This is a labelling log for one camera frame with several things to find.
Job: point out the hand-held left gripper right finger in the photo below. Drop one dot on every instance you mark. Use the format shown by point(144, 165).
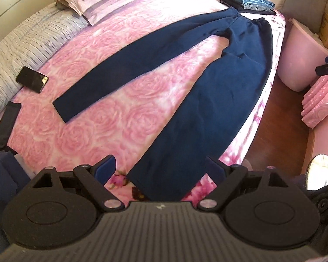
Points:
point(213, 169)

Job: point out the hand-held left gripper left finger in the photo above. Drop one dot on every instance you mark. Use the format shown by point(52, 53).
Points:
point(105, 169)

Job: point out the navy blue pants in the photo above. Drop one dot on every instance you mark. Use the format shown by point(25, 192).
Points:
point(235, 73)

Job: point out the pile of blue clothes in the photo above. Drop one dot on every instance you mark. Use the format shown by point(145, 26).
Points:
point(5, 174)

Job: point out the folded pink rose blanket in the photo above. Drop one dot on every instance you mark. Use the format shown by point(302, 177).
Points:
point(322, 101)

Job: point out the pink plastic tub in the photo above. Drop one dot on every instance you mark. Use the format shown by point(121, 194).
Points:
point(298, 57)

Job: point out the grey cushion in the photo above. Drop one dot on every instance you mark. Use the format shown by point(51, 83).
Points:
point(306, 2)

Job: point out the round shiny disc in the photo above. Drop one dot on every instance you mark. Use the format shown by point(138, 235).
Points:
point(321, 172)

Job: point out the black phone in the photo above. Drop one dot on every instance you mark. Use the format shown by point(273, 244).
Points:
point(32, 79)

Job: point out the folded dark garment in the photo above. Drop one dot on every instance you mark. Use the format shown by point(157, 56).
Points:
point(229, 2)

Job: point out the grey striped quilt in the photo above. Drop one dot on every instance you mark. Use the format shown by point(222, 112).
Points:
point(30, 41)

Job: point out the pink pillow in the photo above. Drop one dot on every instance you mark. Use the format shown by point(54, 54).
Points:
point(103, 8)

